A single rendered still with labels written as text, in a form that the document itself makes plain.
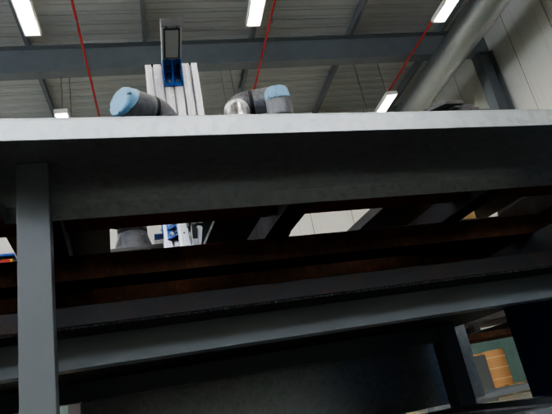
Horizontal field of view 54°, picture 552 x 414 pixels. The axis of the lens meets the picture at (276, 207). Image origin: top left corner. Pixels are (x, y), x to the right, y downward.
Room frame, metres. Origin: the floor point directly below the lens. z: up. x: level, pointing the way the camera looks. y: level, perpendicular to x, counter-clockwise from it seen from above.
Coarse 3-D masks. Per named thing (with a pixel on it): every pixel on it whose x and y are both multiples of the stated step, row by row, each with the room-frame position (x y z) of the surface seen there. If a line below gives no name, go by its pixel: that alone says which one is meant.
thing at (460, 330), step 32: (384, 352) 1.90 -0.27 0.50; (416, 352) 1.94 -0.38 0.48; (192, 384) 1.69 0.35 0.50; (224, 384) 1.72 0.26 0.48; (256, 384) 1.75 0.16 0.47; (288, 384) 1.78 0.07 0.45; (320, 384) 1.82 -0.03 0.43; (352, 384) 1.85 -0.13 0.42; (384, 384) 1.89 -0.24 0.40; (416, 384) 1.93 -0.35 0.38; (480, 384) 2.00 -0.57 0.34
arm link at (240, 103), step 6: (246, 90) 1.75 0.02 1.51; (234, 96) 1.73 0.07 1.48; (240, 96) 1.72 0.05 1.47; (246, 96) 1.73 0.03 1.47; (228, 102) 1.70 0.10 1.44; (234, 102) 1.69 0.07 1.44; (240, 102) 1.69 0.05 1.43; (246, 102) 1.73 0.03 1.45; (228, 108) 1.66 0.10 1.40; (234, 108) 1.60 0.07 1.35; (240, 108) 1.59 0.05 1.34; (246, 108) 1.71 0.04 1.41; (228, 114) 1.59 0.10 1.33
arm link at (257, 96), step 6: (252, 90) 1.74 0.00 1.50; (258, 90) 1.74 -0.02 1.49; (264, 90) 1.73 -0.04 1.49; (252, 96) 1.73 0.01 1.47; (258, 96) 1.73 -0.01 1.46; (252, 102) 1.73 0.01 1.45; (258, 102) 1.73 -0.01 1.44; (264, 102) 1.74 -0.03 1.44; (252, 108) 1.74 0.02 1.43; (258, 108) 1.75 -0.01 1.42; (264, 108) 1.75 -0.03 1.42
